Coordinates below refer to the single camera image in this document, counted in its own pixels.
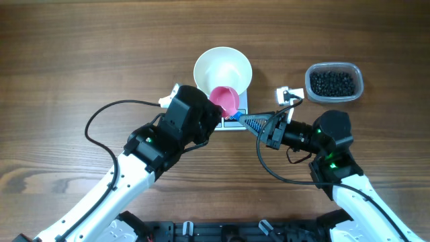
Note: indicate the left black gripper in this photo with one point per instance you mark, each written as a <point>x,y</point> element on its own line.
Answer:
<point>214,113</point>

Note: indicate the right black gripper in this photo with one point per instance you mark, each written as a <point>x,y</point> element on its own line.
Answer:
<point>273,140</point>

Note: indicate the pink scoop blue handle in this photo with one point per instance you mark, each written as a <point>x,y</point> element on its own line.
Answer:
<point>228,99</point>

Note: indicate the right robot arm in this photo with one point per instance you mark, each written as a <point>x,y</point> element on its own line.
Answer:
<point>363,215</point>

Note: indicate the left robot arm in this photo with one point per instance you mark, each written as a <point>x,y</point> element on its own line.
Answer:
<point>147,154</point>

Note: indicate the white digital kitchen scale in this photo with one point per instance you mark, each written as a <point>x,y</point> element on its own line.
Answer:
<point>230,124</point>

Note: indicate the white ceramic bowl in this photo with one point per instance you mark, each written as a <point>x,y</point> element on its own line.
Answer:
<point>222,66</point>

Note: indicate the clear plastic container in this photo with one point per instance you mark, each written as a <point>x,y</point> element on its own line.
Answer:
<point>350,68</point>

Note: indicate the black beans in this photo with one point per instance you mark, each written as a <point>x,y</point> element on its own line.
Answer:
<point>332,84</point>

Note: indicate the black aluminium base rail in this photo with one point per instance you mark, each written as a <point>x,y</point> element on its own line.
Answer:
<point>290,231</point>

